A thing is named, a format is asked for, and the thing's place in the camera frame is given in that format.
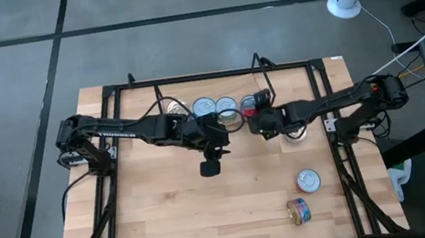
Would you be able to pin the gold-lid striped label can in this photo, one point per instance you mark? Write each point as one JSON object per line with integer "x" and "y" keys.
{"x": 298, "y": 211}
{"x": 297, "y": 138}
{"x": 175, "y": 107}

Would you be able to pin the silver-lid teal tuna can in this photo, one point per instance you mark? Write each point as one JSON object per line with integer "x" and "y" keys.
{"x": 204, "y": 106}

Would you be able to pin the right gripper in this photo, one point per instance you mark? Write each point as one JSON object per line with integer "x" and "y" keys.
{"x": 265, "y": 121}

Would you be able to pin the person's shoe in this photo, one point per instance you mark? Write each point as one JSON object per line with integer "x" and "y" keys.
{"x": 415, "y": 4}

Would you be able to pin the white plastic bag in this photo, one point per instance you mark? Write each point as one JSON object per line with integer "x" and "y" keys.
{"x": 399, "y": 179}

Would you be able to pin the wooden shelf board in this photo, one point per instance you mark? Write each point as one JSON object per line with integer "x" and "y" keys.
{"x": 216, "y": 86}

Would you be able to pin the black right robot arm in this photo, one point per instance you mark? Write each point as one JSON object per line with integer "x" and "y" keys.
{"x": 332, "y": 102}

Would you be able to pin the black power box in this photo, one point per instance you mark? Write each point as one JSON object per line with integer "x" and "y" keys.
{"x": 404, "y": 47}

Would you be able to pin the black metal table frame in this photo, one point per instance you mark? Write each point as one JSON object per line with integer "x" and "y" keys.
{"x": 210, "y": 74}

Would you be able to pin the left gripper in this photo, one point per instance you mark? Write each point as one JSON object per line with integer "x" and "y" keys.
{"x": 208, "y": 134}

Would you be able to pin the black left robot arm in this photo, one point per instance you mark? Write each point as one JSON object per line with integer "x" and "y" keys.
{"x": 125, "y": 130}

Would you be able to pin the silver-lid green tuna can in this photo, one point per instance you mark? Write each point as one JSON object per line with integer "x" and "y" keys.
{"x": 226, "y": 103}

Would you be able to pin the black frame clamp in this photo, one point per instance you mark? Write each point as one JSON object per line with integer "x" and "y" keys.
{"x": 130, "y": 79}
{"x": 261, "y": 61}

